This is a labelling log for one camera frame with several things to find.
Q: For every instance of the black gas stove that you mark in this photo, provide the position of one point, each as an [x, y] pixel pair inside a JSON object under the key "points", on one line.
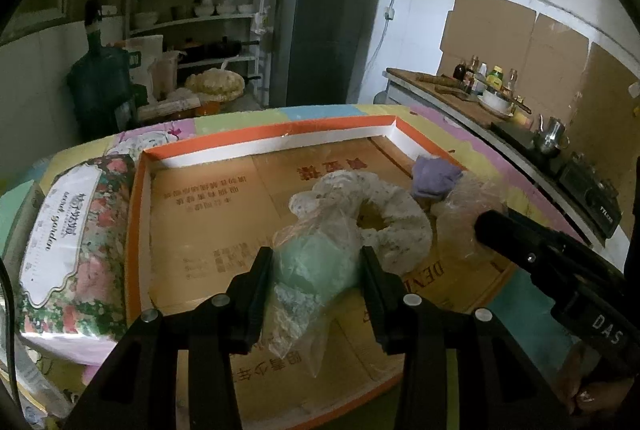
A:
{"points": [[596, 197]]}

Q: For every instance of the cardboard sheets on wall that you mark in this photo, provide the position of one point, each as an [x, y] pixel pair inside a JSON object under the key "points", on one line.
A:
{"points": [[561, 74]]}

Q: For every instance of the yellow capped bottle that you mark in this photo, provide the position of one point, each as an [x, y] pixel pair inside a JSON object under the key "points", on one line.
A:
{"points": [[495, 78]]}

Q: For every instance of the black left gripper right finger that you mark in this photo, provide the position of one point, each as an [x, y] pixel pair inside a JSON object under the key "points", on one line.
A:
{"points": [[461, 371]]}

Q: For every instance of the green sponge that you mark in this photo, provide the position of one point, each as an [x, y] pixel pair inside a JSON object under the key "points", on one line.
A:
{"points": [[315, 261]]}

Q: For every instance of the green water jug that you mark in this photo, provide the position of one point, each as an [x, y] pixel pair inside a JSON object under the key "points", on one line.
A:
{"points": [[104, 97]]}

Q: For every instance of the dark grey refrigerator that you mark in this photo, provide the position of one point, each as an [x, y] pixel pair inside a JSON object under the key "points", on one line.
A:
{"points": [[314, 47]]}

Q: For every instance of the right hand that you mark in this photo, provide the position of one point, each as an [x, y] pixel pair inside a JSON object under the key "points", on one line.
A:
{"points": [[579, 388]]}

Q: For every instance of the white bowl on counter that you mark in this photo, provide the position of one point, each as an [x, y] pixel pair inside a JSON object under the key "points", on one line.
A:
{"points": [[495, 103]]}

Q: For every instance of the floral tissue pack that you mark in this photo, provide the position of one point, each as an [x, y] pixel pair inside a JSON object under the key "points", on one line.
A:
{"points": [[72, 275]]}

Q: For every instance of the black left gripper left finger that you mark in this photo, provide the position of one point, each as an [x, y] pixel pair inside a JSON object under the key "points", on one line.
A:
{"points": [[136, 386]]}

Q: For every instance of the purple cloth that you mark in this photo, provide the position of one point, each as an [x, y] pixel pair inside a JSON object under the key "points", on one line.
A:
{"points": [[433, 177]]}

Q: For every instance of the bag of yellow noodles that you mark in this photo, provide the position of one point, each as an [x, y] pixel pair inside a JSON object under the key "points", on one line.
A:
{"points": [[216, 85]]}

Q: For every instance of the clear plastic bag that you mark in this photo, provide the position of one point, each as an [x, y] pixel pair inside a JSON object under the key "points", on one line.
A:
{"points": [[457, 213]]}

